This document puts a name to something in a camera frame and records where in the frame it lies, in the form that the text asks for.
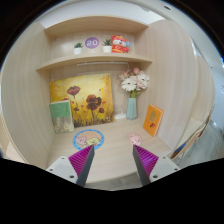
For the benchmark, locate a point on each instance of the white light bar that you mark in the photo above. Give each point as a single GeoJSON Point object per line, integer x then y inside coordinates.
{"type": "Point", "coordinates": [101, 63]}

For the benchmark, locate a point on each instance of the small potted plant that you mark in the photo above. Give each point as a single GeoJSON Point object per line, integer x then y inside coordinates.
{"type": "Point", "coordinates": [107, 46]}
{"type": "Point", "coordinates": [78, 48]}

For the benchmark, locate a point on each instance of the right small potted plant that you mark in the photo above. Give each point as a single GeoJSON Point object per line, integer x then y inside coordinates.
{"type": "Point", "coordinates": [107, 46]}

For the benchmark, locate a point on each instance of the red plush doll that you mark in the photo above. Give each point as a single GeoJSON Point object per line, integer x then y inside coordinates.
{"type": "Point", "coordinates": [119, 44]}

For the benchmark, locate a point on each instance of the green book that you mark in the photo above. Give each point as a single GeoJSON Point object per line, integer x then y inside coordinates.
{"type": "Point", "coordinates": [62, 117]}

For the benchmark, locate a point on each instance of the pink computer mouse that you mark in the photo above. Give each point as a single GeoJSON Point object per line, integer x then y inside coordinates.
{"type": "Point", "coordinates": [135, 139]}

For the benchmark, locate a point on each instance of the round cartoon mouse pad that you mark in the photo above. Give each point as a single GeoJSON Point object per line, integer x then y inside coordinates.
{"type": "Point", "coordinates": [87, 138]}

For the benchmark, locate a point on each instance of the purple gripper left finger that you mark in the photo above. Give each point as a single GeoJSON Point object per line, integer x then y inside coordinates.
{"type": "Point", "coordinates": [81, 162]}

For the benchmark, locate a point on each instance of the purple round number sign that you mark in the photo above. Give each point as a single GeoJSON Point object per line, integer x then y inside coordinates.
{"type": "Point", "coordinates": [92, 42]}

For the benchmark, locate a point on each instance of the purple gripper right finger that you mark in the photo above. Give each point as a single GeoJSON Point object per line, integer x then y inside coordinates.
{"type": "Point", "coordinates": [145, 162]}

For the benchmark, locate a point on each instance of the light blue vase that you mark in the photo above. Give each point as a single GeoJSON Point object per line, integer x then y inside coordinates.
{"type": "Point", "coordinates": [131, 112]}

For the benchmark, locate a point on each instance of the pink white flower bouquet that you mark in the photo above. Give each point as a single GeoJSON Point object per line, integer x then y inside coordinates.
{"type": "Point", "coordinates": [134, 81]}

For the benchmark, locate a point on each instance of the left small potted plant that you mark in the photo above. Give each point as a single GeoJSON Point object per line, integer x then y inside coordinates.
{"type": "Point", "coordinates": [78, 48]}

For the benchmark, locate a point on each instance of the poppy flower painting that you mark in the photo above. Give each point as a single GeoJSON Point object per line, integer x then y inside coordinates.
{"type": "Point", "coordinates": [90, 98]}

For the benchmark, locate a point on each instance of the wooden shelf board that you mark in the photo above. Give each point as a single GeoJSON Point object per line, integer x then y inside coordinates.
{"type": "Point", "coordinates": [91, 58]}

